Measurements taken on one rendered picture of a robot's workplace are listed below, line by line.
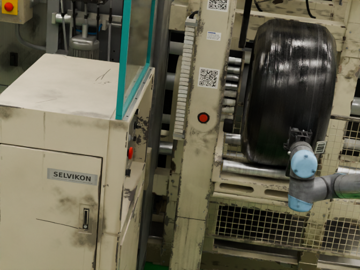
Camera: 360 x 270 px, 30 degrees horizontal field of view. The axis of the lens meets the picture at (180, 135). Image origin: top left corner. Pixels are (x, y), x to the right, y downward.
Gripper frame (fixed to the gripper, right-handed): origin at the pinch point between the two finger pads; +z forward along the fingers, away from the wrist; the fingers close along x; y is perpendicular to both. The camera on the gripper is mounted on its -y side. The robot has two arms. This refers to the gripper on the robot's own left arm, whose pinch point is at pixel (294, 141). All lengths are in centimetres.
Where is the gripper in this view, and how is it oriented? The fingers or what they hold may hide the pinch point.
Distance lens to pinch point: 237.7
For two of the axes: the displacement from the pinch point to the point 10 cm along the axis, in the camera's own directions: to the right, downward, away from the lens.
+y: 1.2, -9.6, -2.7
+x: -9.9, -1.4, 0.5
